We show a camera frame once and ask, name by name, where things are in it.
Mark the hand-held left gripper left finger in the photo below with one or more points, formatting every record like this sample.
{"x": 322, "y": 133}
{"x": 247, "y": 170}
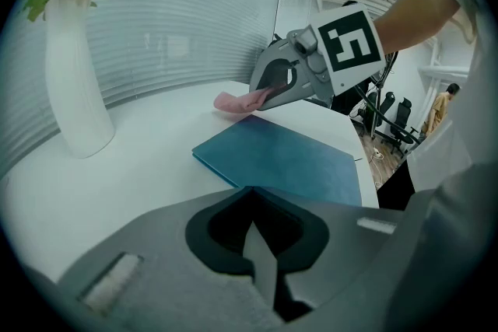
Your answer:
{"x": 163, "y": 264}

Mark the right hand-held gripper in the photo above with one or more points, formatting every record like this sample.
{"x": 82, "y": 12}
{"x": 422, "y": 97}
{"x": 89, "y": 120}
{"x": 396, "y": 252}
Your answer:
{"x": 350, "y": 46}

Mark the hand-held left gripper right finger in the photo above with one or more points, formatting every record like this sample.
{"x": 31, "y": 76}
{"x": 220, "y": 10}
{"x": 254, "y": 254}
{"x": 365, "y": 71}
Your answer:
{"x": 342, "y": 245}

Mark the pink cloth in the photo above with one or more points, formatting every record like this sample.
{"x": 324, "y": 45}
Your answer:
{"x": 237, "y": 103}

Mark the blue book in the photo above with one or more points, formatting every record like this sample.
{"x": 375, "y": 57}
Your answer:
{"x": 280, "y": 159}

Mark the person's right forearm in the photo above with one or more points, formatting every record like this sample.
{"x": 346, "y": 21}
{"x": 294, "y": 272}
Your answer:
{"x": 412, "y": 19}

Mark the black office chair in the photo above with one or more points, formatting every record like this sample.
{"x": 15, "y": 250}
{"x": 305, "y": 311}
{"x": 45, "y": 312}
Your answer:
{"x": 386, "y": 109}
{"x": 277, "y": 38}
{"x": 402, "y": 120}

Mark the white power strip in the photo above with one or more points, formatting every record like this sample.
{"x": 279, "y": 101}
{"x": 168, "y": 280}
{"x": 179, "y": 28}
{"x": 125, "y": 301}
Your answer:
{"x": 376, "y": 154}

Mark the person's white shirt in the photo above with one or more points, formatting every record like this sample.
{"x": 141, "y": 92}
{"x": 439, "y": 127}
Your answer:
{"x": 439, "y": 159}

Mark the white vase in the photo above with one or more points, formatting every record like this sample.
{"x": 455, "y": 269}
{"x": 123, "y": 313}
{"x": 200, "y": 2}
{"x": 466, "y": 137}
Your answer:
{"x": 78, "y": 89}

